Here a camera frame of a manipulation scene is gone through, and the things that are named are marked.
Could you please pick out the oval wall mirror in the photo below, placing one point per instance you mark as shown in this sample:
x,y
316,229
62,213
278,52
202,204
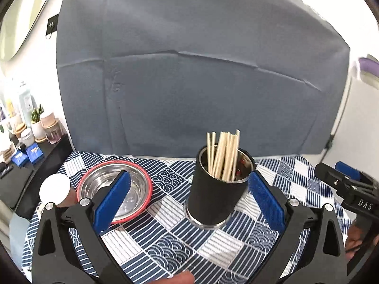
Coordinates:
x,y
17,14

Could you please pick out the black backdrop clamp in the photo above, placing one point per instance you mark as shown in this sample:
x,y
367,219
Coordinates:
x,y
328,143

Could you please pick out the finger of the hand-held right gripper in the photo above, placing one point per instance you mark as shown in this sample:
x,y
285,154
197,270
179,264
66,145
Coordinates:
x,y
348,170
328,174

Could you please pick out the small white jar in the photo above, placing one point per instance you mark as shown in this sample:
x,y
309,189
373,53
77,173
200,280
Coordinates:
x,y
26,138

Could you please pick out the person's left hand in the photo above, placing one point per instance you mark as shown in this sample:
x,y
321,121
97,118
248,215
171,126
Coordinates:
x,y
179,278

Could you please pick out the pink jar with wooden lid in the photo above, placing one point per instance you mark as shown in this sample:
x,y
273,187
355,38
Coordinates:
x,y
51,127

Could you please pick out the tall pale bottle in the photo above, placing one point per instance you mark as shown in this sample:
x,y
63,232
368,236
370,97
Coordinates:
x,y
26,102

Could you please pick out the person's right hand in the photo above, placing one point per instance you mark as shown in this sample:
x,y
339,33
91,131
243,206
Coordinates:
x,y
353,241

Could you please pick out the group of wooden chopsticks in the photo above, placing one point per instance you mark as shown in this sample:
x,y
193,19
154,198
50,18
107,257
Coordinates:
x,y
225,153

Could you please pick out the purple and white object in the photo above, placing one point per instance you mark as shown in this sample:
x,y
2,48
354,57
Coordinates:
x,y
368,69

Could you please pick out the black wall socket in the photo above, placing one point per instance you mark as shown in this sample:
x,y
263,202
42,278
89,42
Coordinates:
x,y
52,24

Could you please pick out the small blue box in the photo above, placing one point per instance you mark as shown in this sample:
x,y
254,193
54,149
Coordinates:
x,y
20,159
34,153

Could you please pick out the small potted plant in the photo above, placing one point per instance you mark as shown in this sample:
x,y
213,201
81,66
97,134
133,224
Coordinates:
x,y
38,127

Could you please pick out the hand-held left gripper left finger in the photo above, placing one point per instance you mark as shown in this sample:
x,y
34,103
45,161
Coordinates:
x,y
114,198

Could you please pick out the black side table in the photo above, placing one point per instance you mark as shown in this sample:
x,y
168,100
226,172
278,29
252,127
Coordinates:
x,y
44,159

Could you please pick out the red steel bowl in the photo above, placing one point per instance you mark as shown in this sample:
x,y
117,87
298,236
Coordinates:
x,y
97,180

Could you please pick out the grey backdrop cloth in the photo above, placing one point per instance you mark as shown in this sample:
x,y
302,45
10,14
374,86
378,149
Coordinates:
x,y
192,80

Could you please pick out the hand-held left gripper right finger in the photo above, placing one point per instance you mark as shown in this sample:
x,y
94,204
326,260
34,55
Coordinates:
x,y
266,201

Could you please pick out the blue white patterned tablecloth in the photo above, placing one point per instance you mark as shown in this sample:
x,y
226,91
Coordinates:
x,y
165,242

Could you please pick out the black metal utensil holder cup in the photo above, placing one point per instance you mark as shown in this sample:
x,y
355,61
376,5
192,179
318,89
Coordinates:
x,y
213,195

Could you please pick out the paper cup with white lid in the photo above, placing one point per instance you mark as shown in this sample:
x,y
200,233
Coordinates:
x,y
54,188

